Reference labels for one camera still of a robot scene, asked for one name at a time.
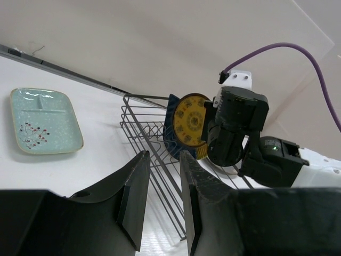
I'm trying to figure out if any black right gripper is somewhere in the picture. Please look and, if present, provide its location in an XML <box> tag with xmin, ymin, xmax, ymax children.
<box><xmin>201</xmin><ymin>86</ymin><xmax>269</xmax><ymax>167</ymax></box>

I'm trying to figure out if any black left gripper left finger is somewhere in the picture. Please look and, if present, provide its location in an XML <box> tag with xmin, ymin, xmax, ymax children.
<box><xmin>1</xmin><ymin>151</ymin><xmax>150</xmax><ymax>255</ymax></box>

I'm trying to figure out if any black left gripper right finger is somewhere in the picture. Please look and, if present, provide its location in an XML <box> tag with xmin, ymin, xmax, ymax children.
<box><xmin>180</xmin><ymin>151</ymin><xmax>340</xmax><ymax>255</ymax></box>

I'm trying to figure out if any yellow woven round plate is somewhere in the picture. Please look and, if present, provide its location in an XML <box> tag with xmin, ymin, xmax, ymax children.
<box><xmin>196</xmin><ymin>143</ymin><xmax>208</xmax><ymax>160</ymax></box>

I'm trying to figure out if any dark blue plate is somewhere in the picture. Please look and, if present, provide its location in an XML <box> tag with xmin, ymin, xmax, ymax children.
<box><xmin>162</xmin><ymin>94</ymin><xmax>197</xmax><ymax>160</ymax></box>

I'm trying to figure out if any light green rectangular plate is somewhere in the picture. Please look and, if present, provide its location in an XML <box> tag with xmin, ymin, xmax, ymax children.
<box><xmin>10</xmin><ymin>87</ymin><xmax>84</xmax><ymax>155</ymax></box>

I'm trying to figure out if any yellow brown patterned plate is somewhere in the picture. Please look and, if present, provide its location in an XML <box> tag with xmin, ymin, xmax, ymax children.
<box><xmin>172</xmin><ymin>93</ymin><xmax>209</xmax><ymax>148</ymax></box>

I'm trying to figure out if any grey reindeer plate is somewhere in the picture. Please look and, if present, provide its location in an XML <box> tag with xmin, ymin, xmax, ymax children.
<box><xmin>198</xmin><ymin>157</ymin><xmax>237</xmax><ymax>175</ymax></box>

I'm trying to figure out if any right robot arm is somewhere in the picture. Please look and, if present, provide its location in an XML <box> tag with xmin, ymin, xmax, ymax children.
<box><xmin>201</xmin><ymin>86</ymin><xmax>340</xmax><ymax>188</ymax></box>

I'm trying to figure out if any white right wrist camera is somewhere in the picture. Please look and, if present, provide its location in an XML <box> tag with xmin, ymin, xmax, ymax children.
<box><xmin>213</xmin><ymin>69</ymin><xmax>252</xmax><ymax>108</ymax></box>

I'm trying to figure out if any grey wire dish rack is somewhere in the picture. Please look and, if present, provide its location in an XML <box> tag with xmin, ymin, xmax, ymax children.
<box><xmin>119</xmin><ymin>93</ymin><xmax>256</xmax><ymax>239</ymax></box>

